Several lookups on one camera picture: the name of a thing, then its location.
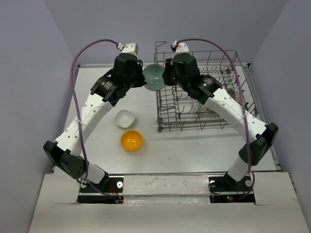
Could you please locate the teal green bowl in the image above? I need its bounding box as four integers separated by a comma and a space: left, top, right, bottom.
143, 64, 165, 91

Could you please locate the blue yellow patterned bowl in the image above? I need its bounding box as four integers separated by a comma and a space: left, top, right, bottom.
194, 101, 207, 113

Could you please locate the white square bowl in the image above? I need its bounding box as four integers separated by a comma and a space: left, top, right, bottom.
114, 110, 136, 128

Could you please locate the brown patterned bowl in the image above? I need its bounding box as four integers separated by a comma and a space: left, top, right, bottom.
227, 89, 242, 105

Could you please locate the orange yellow bowl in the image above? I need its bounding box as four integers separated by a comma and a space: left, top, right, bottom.
120, 130, 143, 151

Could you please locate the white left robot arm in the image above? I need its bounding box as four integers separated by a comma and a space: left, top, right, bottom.
43, 53, 146, 193

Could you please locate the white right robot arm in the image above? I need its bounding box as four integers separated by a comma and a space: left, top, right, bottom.
162, 53, 278, 192

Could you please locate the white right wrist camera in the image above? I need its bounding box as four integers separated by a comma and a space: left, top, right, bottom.
171, 41, 190, 55

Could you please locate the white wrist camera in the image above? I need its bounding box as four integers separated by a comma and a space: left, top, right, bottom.
171, 41, 190, 55
116, 42, 138, 57

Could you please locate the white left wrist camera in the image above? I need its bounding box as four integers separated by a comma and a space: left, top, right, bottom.
116, 42, 138, 57

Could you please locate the grey wire dish rack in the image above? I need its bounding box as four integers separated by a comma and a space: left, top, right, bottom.
156, 49, 259, 132

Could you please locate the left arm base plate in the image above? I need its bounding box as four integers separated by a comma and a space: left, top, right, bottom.
77, 176, 124, 204

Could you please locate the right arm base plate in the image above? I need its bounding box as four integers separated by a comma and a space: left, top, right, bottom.
207, 176, 256, 204

